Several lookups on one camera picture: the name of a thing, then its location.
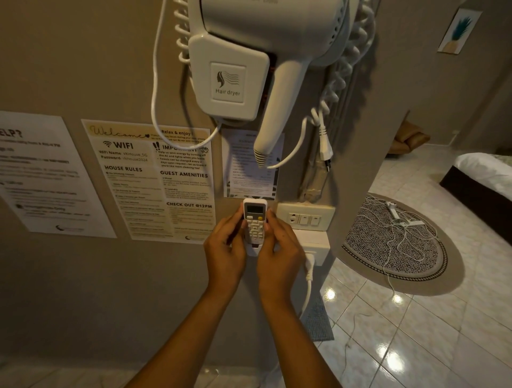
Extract white help notice sheet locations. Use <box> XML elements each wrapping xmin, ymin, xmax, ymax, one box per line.
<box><xmin>0</xmin><ymin>111</ymin><xmax>117</xmax><ymax>239</ymax></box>

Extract white wall socket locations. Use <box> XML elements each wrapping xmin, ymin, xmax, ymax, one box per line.
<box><xmin>294</xmin><ymin>229</ymin><xmax>331</xmax><ymax>267</ymax></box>

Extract grey floor mat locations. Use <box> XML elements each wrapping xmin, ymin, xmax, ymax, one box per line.
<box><xmin>299</xmin><ymin>291</ymin><xmax>335</xmax><ymax>343</ymax></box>

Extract white wall switch panel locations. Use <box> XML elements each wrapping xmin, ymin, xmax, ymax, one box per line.
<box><xmin>276</xmin><ymin>201</ymin><xmax>336</xmax><ymax>232</ymax></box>

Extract person's right hand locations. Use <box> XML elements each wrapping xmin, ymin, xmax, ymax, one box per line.
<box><xmin>255</xmin><ymin>209</ymin><xmax>307</xmax><ymax>308</ymax></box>

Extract white hair dryer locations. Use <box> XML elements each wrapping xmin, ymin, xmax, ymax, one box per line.
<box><xmin>198</xmin><ymin>0</ymin><xmax>357</xmax><ymax>169</ymax></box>

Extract brown cushion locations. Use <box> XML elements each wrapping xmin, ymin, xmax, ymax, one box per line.
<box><xmin>389</xmin><ymin>121</ymin><xmax>431</xmax><ymax>159</ymax></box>

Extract small white notice sheet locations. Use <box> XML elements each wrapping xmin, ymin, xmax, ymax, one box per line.
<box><xmin>222</xmin><ymin>128</ymin><xmax>286</xmax><ymax>200</ymax></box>

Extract person's left forearm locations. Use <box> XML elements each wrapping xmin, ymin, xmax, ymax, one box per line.
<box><xmin>125</xmin><ymin>280</ymin><xmax>241</xmax><ymax>388</ymax></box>

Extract round patterned rug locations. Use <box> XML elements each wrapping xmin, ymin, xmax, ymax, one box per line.
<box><xmin>341</xmin><ymin>195</ymin><xmax>449</xmax><ymax>285</ymax></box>

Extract yellow welcome notice sheet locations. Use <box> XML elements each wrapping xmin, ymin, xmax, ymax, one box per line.
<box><xmin>81</xmin><ymin>119</ymin><xmax>217</xmax><ymax>245</ymax></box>

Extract person's left hand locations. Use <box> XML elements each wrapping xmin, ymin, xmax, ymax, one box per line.
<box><xmin>203</xmin><ymin>210</ymin><xmax>249</xmax><ymax>297</ymax></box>

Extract white remote control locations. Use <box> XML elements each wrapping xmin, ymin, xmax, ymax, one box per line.
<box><xmin>242</xmin><ymin>197</ymin><xmax>268</xmax><ymax>245</ymax></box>

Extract white coiled hair dryer cord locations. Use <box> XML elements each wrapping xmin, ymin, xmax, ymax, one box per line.
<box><xmin>312</xmin><ymin>0</ymin><xmax>377</xmax><ymax>136</ymax></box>

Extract white plug with cable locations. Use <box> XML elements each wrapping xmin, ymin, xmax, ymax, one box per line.
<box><xmin>299</xmin><ymin>251</ymin><xmax>317</xmax><ymax>320</ymax></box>

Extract white hair dryer power cable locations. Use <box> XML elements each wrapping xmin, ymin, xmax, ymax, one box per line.
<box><xmin>150</xmin><ymin>0</ymin><xmax>223</xmax><ymax>141</ymax></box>

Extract framed pineapple wall picture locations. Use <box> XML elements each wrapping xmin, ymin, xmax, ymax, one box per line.
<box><xmin>437</xmin><ymin>7</ymin><xmax>483</xmax><ymax>55</ymax></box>

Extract white power strip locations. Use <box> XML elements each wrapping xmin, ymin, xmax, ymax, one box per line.
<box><xmin>385</xmin><ymin>201</ymin><xmax>425</xmax><ymax>228</ymax></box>

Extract bed with white sheet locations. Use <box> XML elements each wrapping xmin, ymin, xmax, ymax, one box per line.
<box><xmin>439</xmin><ymin>152</ymin><xmax>512</xmax><ymax>226</ymax></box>

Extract white and black power plug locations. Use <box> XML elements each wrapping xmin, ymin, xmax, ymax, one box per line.
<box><xmin>318</xmin><ymin>109</ymin><xmax>334</xmax><ymax>173</ymax></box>

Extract tangled white cables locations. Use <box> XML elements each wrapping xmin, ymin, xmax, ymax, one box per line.
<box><xmin>356</xmin><ymin>202</ymin><xmax>438</xmax><ymax>296</ymax></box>

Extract white hair dryer wall mount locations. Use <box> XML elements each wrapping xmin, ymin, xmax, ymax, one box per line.
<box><xmin>187</xmin><ymin>34</ymin><xmax>270</xmax><ymax>121</ymax></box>

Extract person's right forearm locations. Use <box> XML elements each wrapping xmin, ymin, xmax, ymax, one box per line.
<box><xmin>259</xmin><ymin>298</ymin><xmax>341</xmax><ymax>388</ymax></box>

